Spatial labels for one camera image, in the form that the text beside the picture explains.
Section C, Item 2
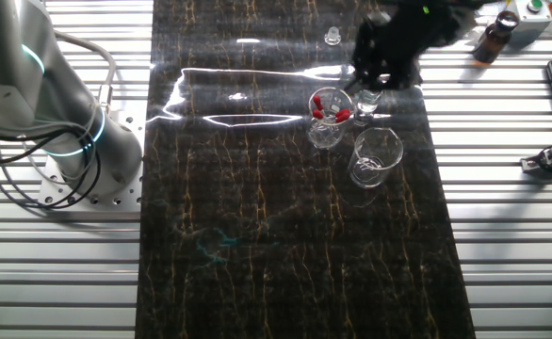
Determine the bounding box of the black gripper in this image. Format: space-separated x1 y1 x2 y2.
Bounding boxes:
346 4 461 91

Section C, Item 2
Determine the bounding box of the small clear glass bottle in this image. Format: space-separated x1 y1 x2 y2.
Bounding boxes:
353 89 383 127

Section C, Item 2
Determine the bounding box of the clear glass bottle stopper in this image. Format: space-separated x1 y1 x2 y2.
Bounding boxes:
323 26 342 47

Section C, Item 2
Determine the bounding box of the glass beaker with droppers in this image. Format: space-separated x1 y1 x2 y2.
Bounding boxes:
307 86 355 151

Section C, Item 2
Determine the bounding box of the clear glass beaker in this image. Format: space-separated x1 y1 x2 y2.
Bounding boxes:
348 126 405 189

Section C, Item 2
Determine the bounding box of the brown glass bottle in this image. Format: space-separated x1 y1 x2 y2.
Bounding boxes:
471 9 521 65

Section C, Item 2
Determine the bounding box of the grey box green button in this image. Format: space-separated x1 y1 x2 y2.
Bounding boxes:
511 0 552 47

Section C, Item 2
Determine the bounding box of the black marble pattern mat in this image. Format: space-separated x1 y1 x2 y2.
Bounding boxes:
134 0 476 339

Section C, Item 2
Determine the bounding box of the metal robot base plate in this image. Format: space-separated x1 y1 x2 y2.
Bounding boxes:
38 110 146 212

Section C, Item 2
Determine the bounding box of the thick grey cable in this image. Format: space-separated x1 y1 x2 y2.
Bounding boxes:
51 28 119 116

